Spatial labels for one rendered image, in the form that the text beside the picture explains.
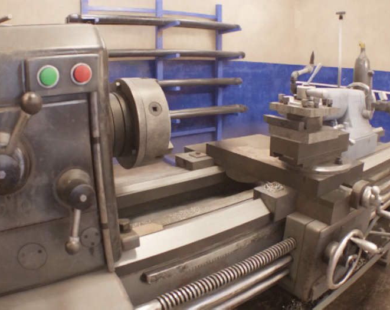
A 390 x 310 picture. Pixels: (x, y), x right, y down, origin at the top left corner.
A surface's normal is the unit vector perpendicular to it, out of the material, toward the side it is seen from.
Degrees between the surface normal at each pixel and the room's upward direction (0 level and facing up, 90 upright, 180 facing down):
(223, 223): 36
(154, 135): 96
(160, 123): 84
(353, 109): 76
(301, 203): 90
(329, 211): 90
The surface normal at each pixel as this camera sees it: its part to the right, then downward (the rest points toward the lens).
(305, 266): -0.82, 0.15
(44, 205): 0.57, 0.22
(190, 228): 0.33, -0.65
